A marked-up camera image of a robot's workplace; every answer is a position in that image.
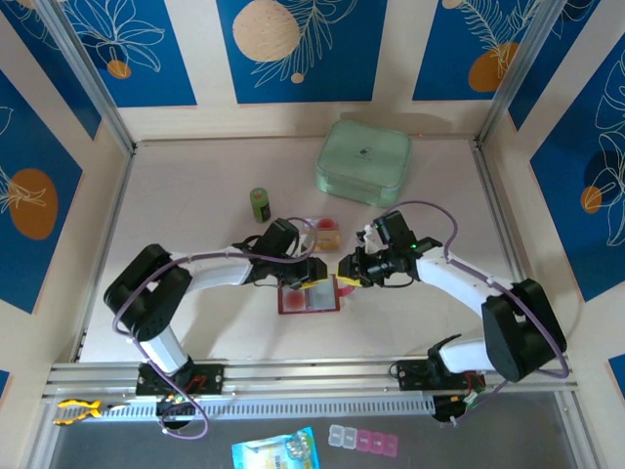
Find aluminium side rail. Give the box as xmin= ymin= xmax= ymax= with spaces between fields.
xmin=472 ymin=140 xmax=548 ymax=352
xmin=72 ymin=146 xmax=138 ymax=363

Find mint green zip case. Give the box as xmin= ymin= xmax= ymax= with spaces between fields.
xmin=314 ymin=119 xmax=414 ymax=206

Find aluminium frame rail wide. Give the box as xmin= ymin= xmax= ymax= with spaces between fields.
xmin=42 ymin=352 xmax=582 ymax=400

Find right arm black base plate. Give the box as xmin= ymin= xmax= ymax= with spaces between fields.
xmin=395 ymin=359 xmax=487 ymax=392

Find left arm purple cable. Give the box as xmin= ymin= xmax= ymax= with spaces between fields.
xmin=112 ymin=217 xmax=319 ymax=441

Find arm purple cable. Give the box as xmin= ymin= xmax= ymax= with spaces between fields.
xmin=112 ymin=217 xmax=319 ymax=441
xmin=383 ymin=200 xmax=571 ymax=426

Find yellow handled pliers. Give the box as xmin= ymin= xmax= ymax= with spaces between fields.
xmin=53 ymin=398 xmax=131 ymax=426

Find red leather card holder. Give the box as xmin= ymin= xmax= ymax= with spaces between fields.
xmin=276 ymin=276 xmax=354 ymax=317

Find white slotted cable duct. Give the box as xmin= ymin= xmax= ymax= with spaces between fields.
xmin=41 ymin=394 xmax=437 ymax=422

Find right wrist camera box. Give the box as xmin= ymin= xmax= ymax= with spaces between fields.
xmin=360 ymin=209 xmax=417 ymax=253

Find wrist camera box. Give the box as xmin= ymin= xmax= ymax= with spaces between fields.
xmin=262 ymin=218 xmax=313 ymax=258
xmin=360 ymin=209 xmax=417 ymax=253

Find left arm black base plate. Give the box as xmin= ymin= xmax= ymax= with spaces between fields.
xmin=135 ymin=362 xmax=226 ymax=396

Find blue snack packet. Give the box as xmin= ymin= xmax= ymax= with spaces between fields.
xmin=230 ymin=425 xmax=321 ymax=469

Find green cylindrical bottle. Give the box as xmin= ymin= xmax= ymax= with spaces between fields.
xmin=248 ymin=187 xmax=273 ymax=225

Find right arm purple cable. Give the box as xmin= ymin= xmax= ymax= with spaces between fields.
xmin=383 ymin=200 xmax=571 ymax=426

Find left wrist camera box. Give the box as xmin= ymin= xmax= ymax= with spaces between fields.
xmin=262 ymin=218 xmax=313 ymax=258

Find aluminium corner post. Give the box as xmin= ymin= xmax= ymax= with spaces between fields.
xmin=476 ymin=0 xmax=563 ymax=146
xmin=36 ymin=0 xmax=137 ymax=153

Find gold VIP card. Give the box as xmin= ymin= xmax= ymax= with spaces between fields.
xmin=312 ymin=229 xmax=342 ymax=252

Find clear plastic box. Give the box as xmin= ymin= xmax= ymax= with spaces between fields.
xmin=298 ymin=213 xmax=343 ymax=253

